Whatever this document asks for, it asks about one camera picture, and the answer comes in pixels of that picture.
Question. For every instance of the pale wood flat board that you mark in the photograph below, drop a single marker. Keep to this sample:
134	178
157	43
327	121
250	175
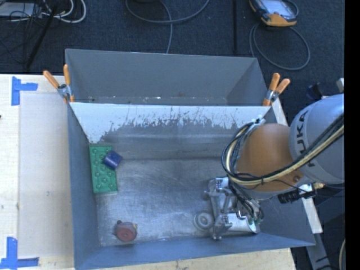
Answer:
45	173

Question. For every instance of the green flat block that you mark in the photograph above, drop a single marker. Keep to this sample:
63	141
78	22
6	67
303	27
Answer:
102	179

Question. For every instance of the small blue block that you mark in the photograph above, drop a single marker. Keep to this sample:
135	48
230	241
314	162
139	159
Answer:
112	159

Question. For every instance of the red round disc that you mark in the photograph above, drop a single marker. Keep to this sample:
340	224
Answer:
125	232

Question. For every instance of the black cylinder on white bracket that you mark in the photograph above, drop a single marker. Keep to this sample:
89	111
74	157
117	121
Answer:
292	196

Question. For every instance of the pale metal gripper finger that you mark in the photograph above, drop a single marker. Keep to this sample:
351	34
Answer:
216	188
222	226

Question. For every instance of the grey metal bin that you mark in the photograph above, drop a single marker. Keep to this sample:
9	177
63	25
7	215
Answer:
166	195

